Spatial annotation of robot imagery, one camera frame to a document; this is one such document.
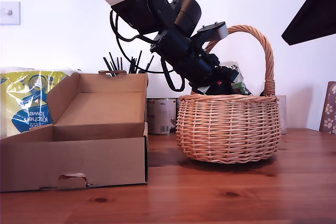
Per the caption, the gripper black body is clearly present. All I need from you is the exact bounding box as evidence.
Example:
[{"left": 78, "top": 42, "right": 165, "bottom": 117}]
[{"left": 185, "top": 45, "right": 239, "bottom": 87}]

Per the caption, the white green Galaxy egg bag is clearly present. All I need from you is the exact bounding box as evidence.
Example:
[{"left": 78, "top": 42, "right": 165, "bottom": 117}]
[{"left": 219, "top": 62, "right": 253, "bottom": 96}]

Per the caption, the beige leaf-print tissue box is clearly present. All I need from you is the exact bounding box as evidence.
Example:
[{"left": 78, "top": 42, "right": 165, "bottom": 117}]
[{"left": 275, "top": 95, "right": 287, "bottom": 130}]

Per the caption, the brown cardboard box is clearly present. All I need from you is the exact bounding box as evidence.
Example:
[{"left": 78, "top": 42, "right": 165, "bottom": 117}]
[{"left": 0, "top": 72, "right": 150, "bottom": 193}]

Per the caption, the white label tin can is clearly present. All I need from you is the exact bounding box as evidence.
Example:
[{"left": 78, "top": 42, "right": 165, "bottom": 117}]
[{"left": 146, "top": 98, "right": 177, "bottom": 135}]

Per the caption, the brown paw-print chair cover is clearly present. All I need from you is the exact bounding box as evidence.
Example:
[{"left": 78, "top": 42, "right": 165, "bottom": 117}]
[{"left": 322, "top": 82, "right": 336, "bottom": 135}]

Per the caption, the kitchen towel pack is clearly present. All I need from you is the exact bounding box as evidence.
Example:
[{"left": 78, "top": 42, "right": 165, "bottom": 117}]
[{"left": 0, "top": 66, "right": 81, "bottom": 138}]

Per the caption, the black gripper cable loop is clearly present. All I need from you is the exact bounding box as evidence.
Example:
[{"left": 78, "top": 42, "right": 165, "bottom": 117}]
[{"left": 160, "top": 58, "right": 186, "bottom": 92}]

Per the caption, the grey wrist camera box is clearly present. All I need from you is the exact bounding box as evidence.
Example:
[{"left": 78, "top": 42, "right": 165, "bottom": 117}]
[{"left": 193, "top": 21, "right": 228, "bottom": 49}]

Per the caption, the woven wicker basket with handle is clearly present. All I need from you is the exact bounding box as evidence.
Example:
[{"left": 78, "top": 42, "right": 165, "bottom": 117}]
[{"left": 175, "top": 24, "right": 283, "bottom": 164}]

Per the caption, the thin black cable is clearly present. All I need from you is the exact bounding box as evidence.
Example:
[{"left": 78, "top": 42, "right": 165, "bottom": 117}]
[{"left": 115, "top": 36, "right": 175, "bottom": 74}]

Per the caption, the black wire rack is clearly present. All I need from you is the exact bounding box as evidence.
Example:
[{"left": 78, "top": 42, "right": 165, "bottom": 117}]
[{"left": 102, "top": 50, "right": 154, "bottom": 74}]

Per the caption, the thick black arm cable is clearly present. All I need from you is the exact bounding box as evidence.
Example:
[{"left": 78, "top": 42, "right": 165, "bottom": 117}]
[{"left": 109, "top": 9, "right": 160, "bottom": 43}]

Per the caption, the white wall light switch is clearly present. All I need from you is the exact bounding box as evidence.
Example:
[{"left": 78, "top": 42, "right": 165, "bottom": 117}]
[{"left": 0, "top": 1, "right": 21, "bottom": 27}]

